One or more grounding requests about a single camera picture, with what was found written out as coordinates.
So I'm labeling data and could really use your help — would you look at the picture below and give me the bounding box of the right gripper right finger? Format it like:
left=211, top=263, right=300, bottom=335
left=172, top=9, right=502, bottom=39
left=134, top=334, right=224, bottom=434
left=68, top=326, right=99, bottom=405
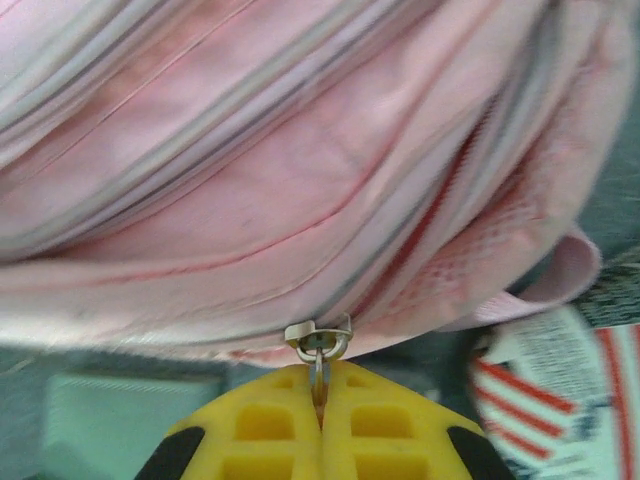
left=319, top=360, right=516, bottom=480

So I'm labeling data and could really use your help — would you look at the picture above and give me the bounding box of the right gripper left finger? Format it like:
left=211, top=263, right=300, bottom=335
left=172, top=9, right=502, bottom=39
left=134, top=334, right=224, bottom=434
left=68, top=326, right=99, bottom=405
left=134, top=362, right=324, bottom=480

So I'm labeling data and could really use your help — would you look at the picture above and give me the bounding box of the metal zipper pull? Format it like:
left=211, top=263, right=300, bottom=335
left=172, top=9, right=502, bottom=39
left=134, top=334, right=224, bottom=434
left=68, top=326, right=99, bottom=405
left=283, top=313, right=355, bottom=401

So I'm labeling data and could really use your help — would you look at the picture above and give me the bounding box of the green wallet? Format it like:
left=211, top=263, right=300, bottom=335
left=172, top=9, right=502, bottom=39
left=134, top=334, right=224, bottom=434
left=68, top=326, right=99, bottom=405
left=43, top=373, right=224, bottom=480

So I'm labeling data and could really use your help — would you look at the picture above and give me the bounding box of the stars and stripes pouch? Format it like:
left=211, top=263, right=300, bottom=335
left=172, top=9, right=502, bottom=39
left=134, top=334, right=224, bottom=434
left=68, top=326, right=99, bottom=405
left=467, top=303, right=640, bottom=480

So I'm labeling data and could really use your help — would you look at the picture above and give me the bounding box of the pink student backpack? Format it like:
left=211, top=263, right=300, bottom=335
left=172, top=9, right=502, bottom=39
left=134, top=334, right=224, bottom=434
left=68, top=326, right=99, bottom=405
left=0, top=0, right=634, bottom=366

